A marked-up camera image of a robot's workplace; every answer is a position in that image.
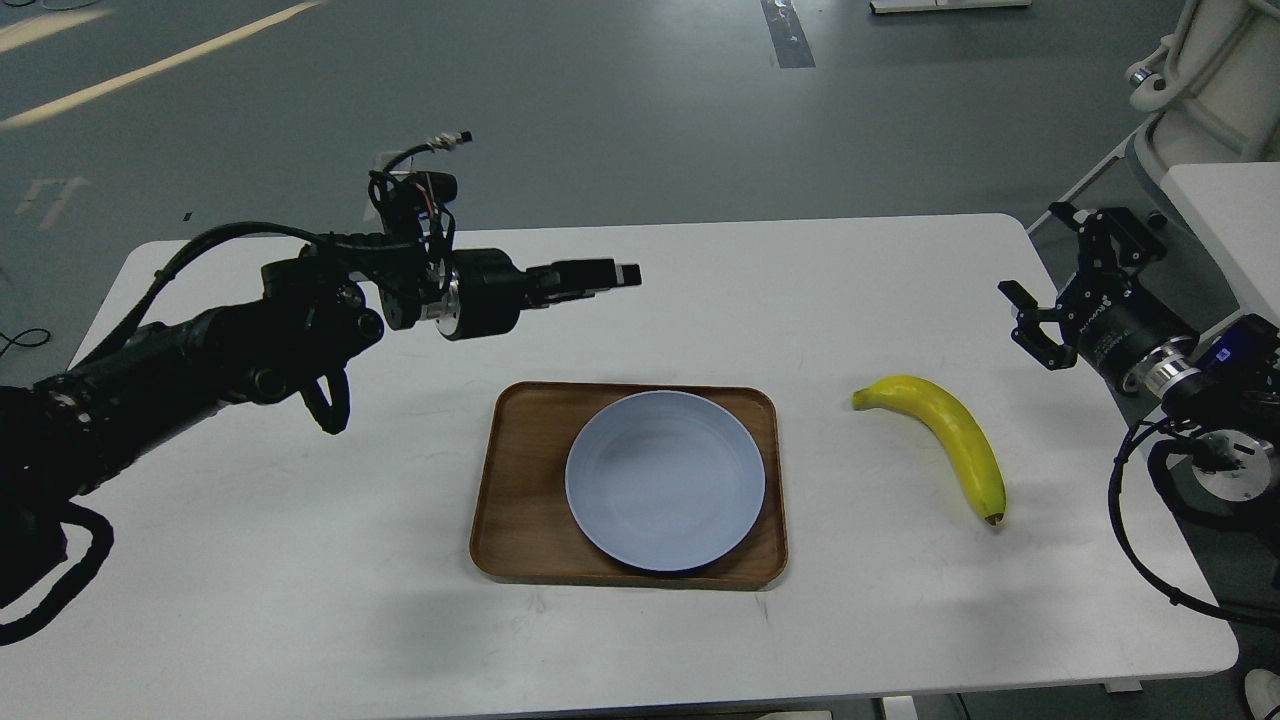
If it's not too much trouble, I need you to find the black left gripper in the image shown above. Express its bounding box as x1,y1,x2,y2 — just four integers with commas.
436,249,643,341

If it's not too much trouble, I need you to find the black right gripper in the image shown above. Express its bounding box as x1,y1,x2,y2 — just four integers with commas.
998,202,1199,393

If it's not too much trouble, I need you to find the light blue plate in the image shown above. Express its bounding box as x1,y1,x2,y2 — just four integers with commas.
563,389,767,573

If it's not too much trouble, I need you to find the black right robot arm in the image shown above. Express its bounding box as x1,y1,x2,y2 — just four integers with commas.
998,201,1277,530

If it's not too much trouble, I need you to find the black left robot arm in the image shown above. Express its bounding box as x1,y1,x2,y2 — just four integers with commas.
1,168,643,644

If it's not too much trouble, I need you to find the yellow banana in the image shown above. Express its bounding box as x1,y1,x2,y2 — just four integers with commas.
850,374,1007,527

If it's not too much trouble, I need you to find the white side table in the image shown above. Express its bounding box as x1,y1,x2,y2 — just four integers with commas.
1160,161,1279,325

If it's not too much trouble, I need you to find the white office chair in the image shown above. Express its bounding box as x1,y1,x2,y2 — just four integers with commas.
1061,1,1279,225

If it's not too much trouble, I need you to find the brown wooden tray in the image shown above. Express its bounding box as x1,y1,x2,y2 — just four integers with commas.
470,380,788,591

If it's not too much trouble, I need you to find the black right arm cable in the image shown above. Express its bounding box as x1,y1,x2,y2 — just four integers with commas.
1106,416,1280,629

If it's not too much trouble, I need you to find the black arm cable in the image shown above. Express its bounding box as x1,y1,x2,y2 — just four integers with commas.
1106,416,1280,629
0,502,116,647

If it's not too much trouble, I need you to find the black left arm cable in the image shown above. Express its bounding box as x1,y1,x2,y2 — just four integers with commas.
0,502,116,647

